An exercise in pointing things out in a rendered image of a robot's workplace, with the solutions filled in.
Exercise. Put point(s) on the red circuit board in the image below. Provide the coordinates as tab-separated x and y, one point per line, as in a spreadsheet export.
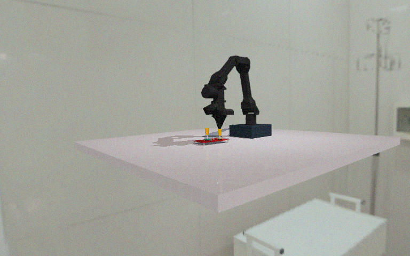
211	140

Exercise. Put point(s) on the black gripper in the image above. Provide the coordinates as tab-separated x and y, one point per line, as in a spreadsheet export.
221	114

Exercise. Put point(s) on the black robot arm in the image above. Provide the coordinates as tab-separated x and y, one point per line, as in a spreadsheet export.
215	88

